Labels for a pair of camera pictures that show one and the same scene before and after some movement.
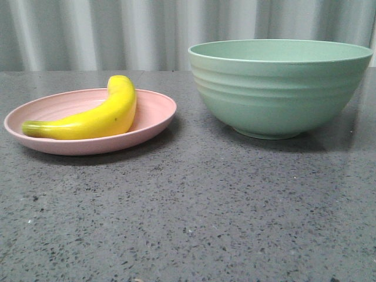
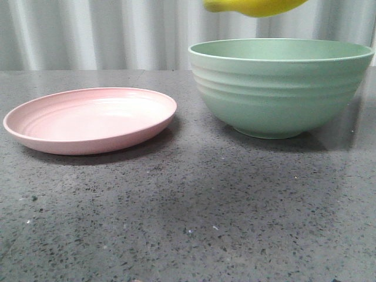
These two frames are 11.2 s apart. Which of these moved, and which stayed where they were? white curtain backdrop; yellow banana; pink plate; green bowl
Moved: yellow banana
Stayed: pink plate; green bowl; white curtain backdrop
